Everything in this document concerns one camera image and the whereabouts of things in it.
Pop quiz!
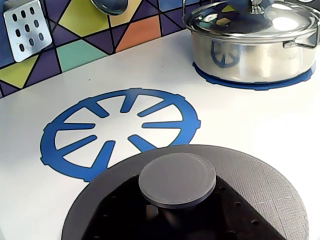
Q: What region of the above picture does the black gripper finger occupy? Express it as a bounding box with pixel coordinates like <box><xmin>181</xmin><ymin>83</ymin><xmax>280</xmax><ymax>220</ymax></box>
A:
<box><xmin>82</xmin><ymin>174</ymin><xmax>161</xmax><ymax>240</ymax></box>
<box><xmin>199</xmin><ymin>174</ymin><xmax>286</xmax><ymax>240</ymax></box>

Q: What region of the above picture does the dark gray pot lid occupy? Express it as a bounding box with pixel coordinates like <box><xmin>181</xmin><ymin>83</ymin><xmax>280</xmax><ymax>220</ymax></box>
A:
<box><xmin>61</xmin><ymin>143</ymin><xmax>310</xmax><ymax>240</ymax></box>

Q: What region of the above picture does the stainless steel pot lid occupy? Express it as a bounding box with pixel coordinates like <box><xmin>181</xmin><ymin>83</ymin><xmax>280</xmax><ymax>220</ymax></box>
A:
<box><xmin>183</xmin><ymin>0</ymin><xmax>320</xmax><ymax>43</ymax></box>

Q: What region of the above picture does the blue wooden toy kitchen unit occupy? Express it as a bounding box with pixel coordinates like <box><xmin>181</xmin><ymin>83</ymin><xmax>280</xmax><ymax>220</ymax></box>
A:
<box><xmin>0</xmin><ymin>0</ymin><xmax>320</xmax><ymax>240</ymax></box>

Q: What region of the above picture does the blue burner print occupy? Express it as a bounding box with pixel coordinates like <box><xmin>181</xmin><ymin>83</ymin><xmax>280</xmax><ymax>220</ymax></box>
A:
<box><xmin>191</xmin><ymin>61</ymin><xmax>317</xmax><ymax>91</ymax></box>
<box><xmin>39</xmin><ymin>87</ymin><xmax>202</xmax><ymax>183</ymax></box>

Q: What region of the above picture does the colourful geometric backsplash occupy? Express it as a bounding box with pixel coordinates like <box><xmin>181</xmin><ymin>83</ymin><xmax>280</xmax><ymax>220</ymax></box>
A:
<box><xmin>0</xmin><ymin>0</ymin><xmax>251</xmax><ymax>99</ymax></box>

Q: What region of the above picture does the steel slotted spatula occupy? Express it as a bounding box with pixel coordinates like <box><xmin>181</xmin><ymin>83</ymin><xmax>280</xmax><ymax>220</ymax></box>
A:
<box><xmin>3</xmin><ymin>0</ymin><xmax>53</xmax><ymax>63</ymax></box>

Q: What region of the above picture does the steel ladle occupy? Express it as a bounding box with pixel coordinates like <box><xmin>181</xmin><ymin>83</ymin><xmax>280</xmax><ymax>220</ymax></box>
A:
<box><xmin>90</xmin><ymin>0</ymin><xmax>129</xmax><ymax>16</ymax></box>

